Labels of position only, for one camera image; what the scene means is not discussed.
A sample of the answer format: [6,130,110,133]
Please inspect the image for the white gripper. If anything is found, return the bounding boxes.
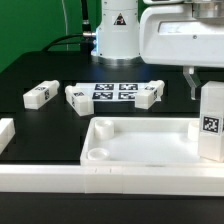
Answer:
[139,3,224,100]

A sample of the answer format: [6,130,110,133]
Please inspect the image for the white desk top tray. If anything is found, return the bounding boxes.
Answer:
[80,117,224,167]

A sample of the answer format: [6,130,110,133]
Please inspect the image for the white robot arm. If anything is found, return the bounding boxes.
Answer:
[91,0,224,99]

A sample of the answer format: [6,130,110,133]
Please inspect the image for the white front obstacle bar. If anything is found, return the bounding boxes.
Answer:
[0,165,224,196]

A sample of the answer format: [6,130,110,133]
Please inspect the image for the white left obstacle block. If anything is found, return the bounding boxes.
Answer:
[0,118,15,154]

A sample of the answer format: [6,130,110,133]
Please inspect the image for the white marker base plate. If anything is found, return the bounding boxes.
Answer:
[73,82,162,102]

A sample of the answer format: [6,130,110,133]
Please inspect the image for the black cable with connector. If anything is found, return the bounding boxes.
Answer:
[41,0,98,53]

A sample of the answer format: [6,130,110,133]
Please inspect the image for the thin white cable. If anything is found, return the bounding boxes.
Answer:
[61,0,70,52]

